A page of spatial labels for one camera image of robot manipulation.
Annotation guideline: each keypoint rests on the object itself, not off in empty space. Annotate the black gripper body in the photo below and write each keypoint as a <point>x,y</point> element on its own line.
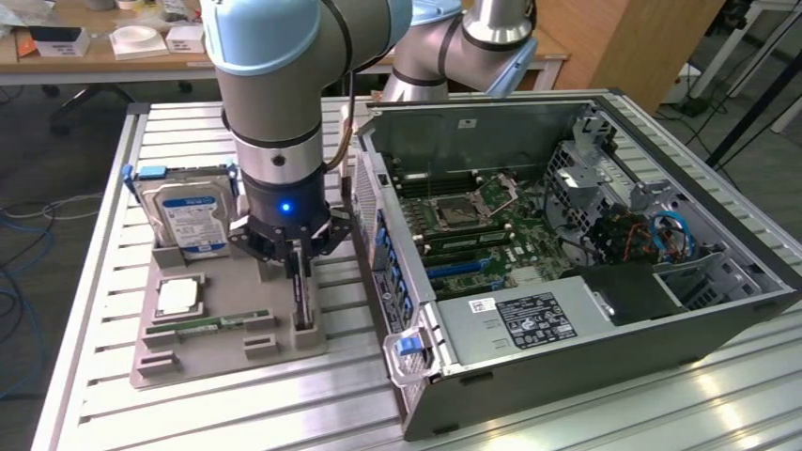
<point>285,206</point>

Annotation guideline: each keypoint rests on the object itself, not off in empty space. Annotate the green graphics card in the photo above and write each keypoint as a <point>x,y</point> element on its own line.
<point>302,296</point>

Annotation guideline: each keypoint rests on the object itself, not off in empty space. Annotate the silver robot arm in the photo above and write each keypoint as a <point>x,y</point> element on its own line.
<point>270,94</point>

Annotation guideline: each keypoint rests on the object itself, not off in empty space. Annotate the hard disk in blue caddy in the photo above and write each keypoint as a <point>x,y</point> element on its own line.
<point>189,221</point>

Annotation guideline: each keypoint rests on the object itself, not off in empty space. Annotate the grey parts rack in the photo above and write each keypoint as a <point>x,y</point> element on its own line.
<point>251,319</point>

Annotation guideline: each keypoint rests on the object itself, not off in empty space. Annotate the silver CPU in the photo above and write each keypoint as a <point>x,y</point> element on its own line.
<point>177,298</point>

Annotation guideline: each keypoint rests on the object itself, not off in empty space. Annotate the CPU socket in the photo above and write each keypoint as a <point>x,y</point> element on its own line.
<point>458,211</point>

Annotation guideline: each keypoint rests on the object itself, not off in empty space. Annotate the black expansion slot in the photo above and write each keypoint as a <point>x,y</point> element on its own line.
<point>458,258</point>

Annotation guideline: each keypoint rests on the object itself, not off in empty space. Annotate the blue expansion slot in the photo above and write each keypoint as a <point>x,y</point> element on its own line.
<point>458,269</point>

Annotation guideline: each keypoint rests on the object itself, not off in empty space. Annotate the blue case latch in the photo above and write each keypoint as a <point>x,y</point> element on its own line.
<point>410,346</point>

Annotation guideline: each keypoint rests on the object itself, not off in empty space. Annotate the metal socket cover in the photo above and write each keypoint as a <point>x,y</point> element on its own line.
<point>501,190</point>

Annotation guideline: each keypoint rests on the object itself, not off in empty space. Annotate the grey power supply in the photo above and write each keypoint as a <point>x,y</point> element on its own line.
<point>477,338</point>

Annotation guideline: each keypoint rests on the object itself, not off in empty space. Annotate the green motherboard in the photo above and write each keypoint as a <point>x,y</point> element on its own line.
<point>533,253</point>

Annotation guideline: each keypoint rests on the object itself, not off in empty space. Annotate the white labelled box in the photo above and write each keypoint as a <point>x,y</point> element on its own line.
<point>185,40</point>

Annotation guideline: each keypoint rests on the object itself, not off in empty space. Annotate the black chair base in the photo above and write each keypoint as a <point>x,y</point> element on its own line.
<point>82,101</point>

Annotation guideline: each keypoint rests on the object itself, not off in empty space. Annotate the metal drive cage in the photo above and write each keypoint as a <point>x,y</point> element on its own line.
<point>577,181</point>

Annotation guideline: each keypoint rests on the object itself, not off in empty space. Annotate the white square dish box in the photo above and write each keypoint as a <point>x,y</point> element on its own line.
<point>139,42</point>

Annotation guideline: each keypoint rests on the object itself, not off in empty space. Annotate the wooden desk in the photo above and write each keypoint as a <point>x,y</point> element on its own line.
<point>94,66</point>

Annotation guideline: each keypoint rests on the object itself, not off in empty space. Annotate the dark grey PC case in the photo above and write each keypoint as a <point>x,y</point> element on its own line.
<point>564,376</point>

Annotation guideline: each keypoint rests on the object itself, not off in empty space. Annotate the white box with black top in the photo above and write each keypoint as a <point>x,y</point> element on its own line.
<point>59,42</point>

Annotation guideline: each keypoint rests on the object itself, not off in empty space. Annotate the wooden cabinet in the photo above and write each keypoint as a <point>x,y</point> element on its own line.
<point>626,47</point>

